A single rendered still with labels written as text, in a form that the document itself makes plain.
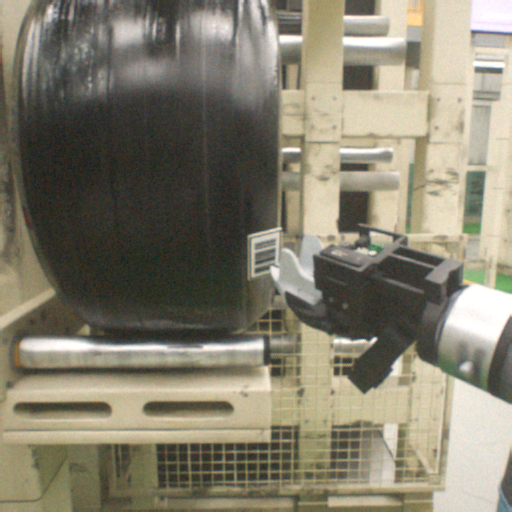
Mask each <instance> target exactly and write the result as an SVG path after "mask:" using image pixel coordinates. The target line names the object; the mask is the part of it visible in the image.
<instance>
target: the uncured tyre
mask: <svg viewBox="0 0 512 512"><path fill-rule="evenodd" d="M10 128H12V130H11V144H12V155H13V164H14V171H15V179H16V185H17V190H18V195H20V197H19V201H21V206H22V210H23V214H24V218H25V223H26V226H27V230H28V233H29V236H30V239H31V243H32V246H33V249H34V251H35V254H36V256H37V259H38V262H39V264H40V266H41V269H42V271H43V272H44V274H45V276H46V278H47V280H48V282H50V284H51V286H52V287H53V288H54V290H55V291H56V292H57V294H58V295H59V296H60V297H61V298H62V299H63V301H64V302H65V303H66V304H67V305H68V306H69V307H70V308H71V309H72V310H74V311H75V312H76V313H77V314H78V315H79V316H80V317H81V318H82V320H83V321H84V322H85V323H86V324H87V325H88V326H89V327H91V328H93V329H96V330H99V331H102V332H106V333H109V334H113V335H122V334H147V335H234V334H238V333H241V332H245V330H248V329H249V328H250V327H251V326H252V325H253V324H254V323H255V322H256V321H257V320H258V319H260V318H261V317H262V316H263V315H265V314H266V313H267V311H268V310H269V309H270V307H271V302H272V296H273V289H274V282H273V280H272V275H271V274H269V275H265V276H261V278H257V279H254V280H250V281H249V268H248V236H249V235H253V234H257V233H261V232H266V231H270V230H275V229H279V228H280V214H282V180H283V100H282V82H281V55H280V40H279V30H278V22H277V15H276V6H275V0H31V2H30V4H29V6H28V8H27V10H26V12H25V16H23V19H22V22H21V25H20V29H19V32H18V38H17V42H16V48H15V54H14V62H13V71H12V86H11V123H10Z"/></svg>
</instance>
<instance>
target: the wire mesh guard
mask: <svg viewBox="0 0 512 512"><path fill-rule="evenodd" d="M305 235H306V234H282V242H283V249H284V242H295V257H296V242H302V240H303V237H304V236H305ZM312 235H314V236H317V237H318V238H319V239H320V241H321V242H333V244H334V242H353V241H355V240H357V239H358V238H359V234H312ZM404 235H408V243H419V250H420V243H432V244H430V253H432V248H433V243H443V252H442V256H444V243H460V246H459V253H457V254H456V260H460V262H464V270H465V257H466V245H467V237H468V235H467V234H404ZM371 240H372V242H376V243H382V246H383V243H393V237H392V236H387V235H384V234H371ZM272 298H282V308H271V307H270V320H257V332H246V330H245V332H241V333H245V335H246V333H257V334H258V333H270V346H271V344H282V354H271V356H282V365H271V361H270V365H268V366H270V373H269V377H270V383H271V378H281V387H271V388H281V393H280V398H271V399H280V408H271V411H280V420H271V421H280V430H271V431H280V440H276V441H270V442H280V450H270V442H269V450H265V451H258V442H257V451H247V443H246V451H236V444H235V443H234V446H235V451H224V443H223V451H213V443H212V451H201V443H200V451H190V443H189V452H178V443H177V452H166V444H165V452H155V444H154V452H143V444H142V452H132V444H131V452H120V443H119V452H115V451H114V443H106V451H107V466H108V482H109V497H167V496H232V495H296V494H361V493H409V492H425V491H445V481H446V468H447V456H449V443H450V432H451V419H452V407H453V394H454V381H455V378H454V377H452V376H450V375H448V374H434V368H435V367H434V366H433V374H423V367H424V365H429V364H424V362H423V364H412V353H417V352H412V350H414V344H412V347H411V352H404V353H411V363H410V364H401V357H400V362H399V364H395V365H399V374H389V377H399V380H398V386H387V382H388V380H387V381H386V386H379V387H386V397H375V389H374V397H364V395H363V397H352V387H355V386H352V383H351V386H341V377H348V376H342V366H352V364H353V355H360V354H354V353H355V343H365V350H366V343H374V342H366V341H365V342H355V341H354V342H343V338H342V342H330V337H331V336H329V342H319V333H324V331H319V330H318V331H316V332H307V325H306V332H295V321H300V320H295V315H294V320H283V309H290V308H283V300H284V298H283V297H272ZM271 309H282V320H271ZM258 321H270V332H258ZM271 321H282V332H271ZM283 321H294V329H293V332H283ZM271 333H282V343H271ZM283 333H293V343H283ZM295 333H306V343H294V337H295ZM307 333H318V342H307ZM326 343H329V354H319V344H326ZM330 343H341V354H330ZM343 343H354V348H352V354H342V346H343ZM283 344H293V354H283ZM294 344H306V349H305V354H294ZM307 344H318V354H307ZM404 353H403V354H404ZM288 355H293V365H283V356H288ZM294 355H305V365H294ZM306 355H318V360H316V365H306ZM319 355H329V365H319ZM330 355H341V364H336V365H330ZM342 355H352V364H342ZM400 365H410V374H400ZM412 365H422V374H411V366H412ZM271 366H282V367H281V376H280V377H271ZM283 366H293V376H283ZM294 366H305V376H294ZM306 366H316V376H306ZM318 366H329V367H328V376H317V375H318ZM330 366H341V372H340V376H329V372H330ZM400 375H410V380H409V386H399V382H400ZM411 375H422V380H421V385H418V386H410V383H411ZM423 375H433V378H432V385H422V382H423ZM434 375H446V385H433V382H434ZM296 377H305V387H294V378H296ZM306 377H316V387H306ZM317 377H328V386H320V387H317ZM329 377H340V386H329ZM283 378H293V387H283ZM433 386H445V395H438V396H432V395H433ZM334 387H340V398H329V388H334ZM341 387H351V397H346V398H341ZM387 387H398V396H391V397H387ZM399 387H409V395H408V396H399ZM410 387H421V394H420V396H410ZM422 387H432V393H431V396H422ZM283 388H293V398H283ZM294 388H305V398H294ZM306 388H316V398H306ZM317 388H328V398H317ZM400 397H408V407H397V402H398V400H399V398H400ZM410 397H420V406H419V407H409V398H410ZM421 397H431V407H421ZM432 397H445V398H444V407H432ZM360 398H363V400H362V407H361V408H351V404H352V399H360ZM364 398H374V399H373V407H363V403H364ZM375 398H385V407H374V402H375ZM387 398H396V407H386V401H387ZM281 399H292V408H281ZM294 399H305V401H304V408H293V403H294ZM306 399H316V402H315V408H305V405H306ZM317 399H328V402H327V408H316V405H317ZM329 399H340V402H339V408H328V405H329ZM341 399H351V401H350V408H340V405H341ZM374 408H385V416H384V417H381V418H374ZM386 408H396V414H395V417H386ZM397 408H408V411H407V417H396V416H397ZM409 408H419V409H418V417H408V414H409ZM421 408H430V417H419V412H421ZM432 408H444V411H443V412H442V417H431V410H432ZM286 409H292V419H281V411H286ZM293 409H304V419H293ZM305 409H315V419H305ZM316 409H327V419H316ZM328 409H339V415H338V419H328ZM340 409H350V419H340ZM351 409H362V419H351ZM363 409H373V418H366V419H363ZM390 418H395V428H385V420H386V419H390ZM396 418H407V428H396ZM408 418H418V424H417V428H408ZM419 418H430V420H429V428H418V427H419ZM431 418H442V424H441V428H430V423H431ZM380 419H384V428H373V423H374V420H380ZM294 420H304V429H293V421H294ZM305 420H315V429H305ZM316 420H327V429H316ZM328 420H338V429H328ZM340 420H350V427H349V429H340ZM351 420H362V423H361V429H351ZM363 420H372V428H364V429H362V426H363ZM281 421H292V429H282V430H281ZM376 429H384V436H383V438H373V430H376ZM385 429H395V431H394V438H385ZM396 429H406V438H395V434H396ZM408 429H417V438H407V430H408ZM418 429H429V435H428V438H418ZM430 429H441V437H433V438H429V437H430ZM295 430H304V440H293V431H295ZM305 430H315V440H305ZM316 430H327V437H326V440H316ZM328 430H338V431H337V440H328ZM339 430H349V440H338V434H339ZM350 430H361V439H355V440H350ZM362 430H372V438H362ZM281 431H292V440H281ZM371 439H372V441H371V449H362V441H367V440H371ZM373 439H383V449H372V444H373ZM384 439H394V449H384ZM395 439H406V443H405V449H395ZM407 439H416V448H415V449H406V446H407ZM418 439H428V448H417V441H418ZM429 439H440V447H437V448H429ZM289 441H292V450H281V442H289ZM293 441H304V450H293ZM305 441H315V444H314V450H305ZM316 441H326V450H315V446H316ZM327 441H337V450H327ZM338 441H349V449H339V450H338ZM350 441H361V443H360V446H359V449H350ZM426 449H427V458H416V456H417V450H426ZM429 449H440V450H439V458H428V451H429ZM351 450H359V459H349V455H350V451H351ZM360 450H371V459H360ZM372 450H383V455H381V459H372ZM384 450H393V458H391V459H382V457H384ZM395 450H405V458H394V451H395ZM406 450H416V454H415V458H406ZM276 451H280V461H270V452H276ZM281 451H292V461H281ZM293 451H304V453H303V460H302V461H293ZM305 451H314V461H304V455H305ZM315 451H326V460H318V461H315ZM327 451H337V459H328V460H327ZM338 451H349V453H348V459H338ZM201 452H212V462H201ZM213 452H223V462H213ZM224 452H235V462H224ZM236 452H246V462H236ZM247 452H257V461H247ZM258 452H269V461H258ZM126 453H131V460H132V462H121V457H120V454H126ZM132 453H142V460H143V462H133V457H132ZM143 453H154V462H144V458H143ZM155 453H165V462H156V459H155ZM167 453H177V461H174V463H172V462H168V461H167ZM178 453H189V462H181V461H178ZM190 453H200V462H190ZM115 454H119V459H120V462H115ZM402 459H405V460H403V469H394V460H402ZM406 459H415V468H412V469H404V464H405V462H406ZM416 459H427V462H425V468H416ZM428 459H439V463H438V467H434V468H426V466H427V464H428ZM340 460H348V470H337V464H338V461H340ZM349 460H359V470H349ZM360 460H371V461H370V469H364V470H360ZM372 460H381V469H371V463H372ZM382 460H393V467H392V469H382ZM330 461H336V470H327V462H330ZM258 462H269V471H258ZM270 462H280V471H270ZM281 462H292V468H291V471H281ZM293 462H302V470H293ZM304 462H314V470H304ZM315 462H326V470H315ZM115 463H120V473H116V467H115ZM121 463H132V473H121ZM133 463H143V472H144V473H133ZM145 463H155V472H153V473H145ZM156 463H163V464H166V465H167V472H156ZM185 463H189V472H179V465H178V464H185ZM190 463H200V472H191V470H190ZM201 463H212V472H201ZM213 463H223V472H213ZM224 463H235V471H224ZM236 463H246V468H247V463H257V471H248V468H247V471H236ZM168 464H177V467H178V472H168ZM421 469H425V477H424V478H415V471H416V470H421ZM426 469H438V476H439V477H440V478H439V485H431V486H429V482H425V479H429V478H426ZM292 470H293V471H292ZM374 470H381V474H380V479H371V471H374ZM382 470H392V479H381V476H382ZM393 470H403V476H402V478H399V479H393ZM404 470H414V478H404ZM305 471H314V480H304V472H305ZM315 471H325V480H315ZM327 471H336V479H332V480H326V473H327ZM337 471H348V479H337ZM349 471H358V479H349ZM360 471H370V479H359V472H360ZM234 472H235V481H224V473H234ZM236 472H247V481H236ZM248 472H257V481H248ZM258 472H269V480H263V481H258ZM270 472H280V480H270ZM281 472H291V480H281ZM292 472H302V480H292ZM165 473H167V482H156V474H165ZM168 473H178V482H168ZM179 473H190V482H179ZM191 473H200V478H201V481H196V482H191ZM201 473H212V481H202V477H201ZM213 473H223V481H213ZM116 474H120V477H122V481H123V474H132V479H133V482H128V483H127V484H133V487H127V490H115V481H116ZM133 474H144V481H145V482H134V476H133ZM145 474H155V482H146V479H145ZM410 479H414V483H403V480H410ZM415 479H424V482H417V483H415ZM342 480H347V484H337V481H342ZM349 480H358V483H350V484H348V481H349ZM359 480H370V482H369V483H359ZM371 480H380V483H371ZM381 480H392V483H381ZM393 480H402V483H393ZM274 481H280V486H270V483H274ZM281 481H291V485H283V486H281ZM292 481H302V485H292ZM304 481H314V485H304ZM315 481H325V484H323V485H315ZM326 481H336V484H326ZM207 482H212V487H202V483H207ZM213 482H223V486H216V487H213ZM224 482H235V486H225V485H224ZM236 482H247V486H236ZM248 482H256V483H257V486H248ZM139 483H145V487H134V484H139ZM146 483H155V485H156V486H150V487H146ZM157 483H167V486H157ZM168 483H178V486H168ZM179 483H190V487H187V486H179ZM191 483H201V487H191ZM258 483H269V486H258Z"/></svg>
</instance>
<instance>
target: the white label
mask: <svg viewBox="0 0 512 512"><path fill-rule="evenodd" d="M281 248H282V228H279V229H275V230H270V231H266V232H261V233H257V234H253V235H249V236H248V268H249V281H250V280H254V279H257V278H261V276H265V275H269V274H271V269H270V267H271V266H273V265H274V264H279V253H281Z"/></svg>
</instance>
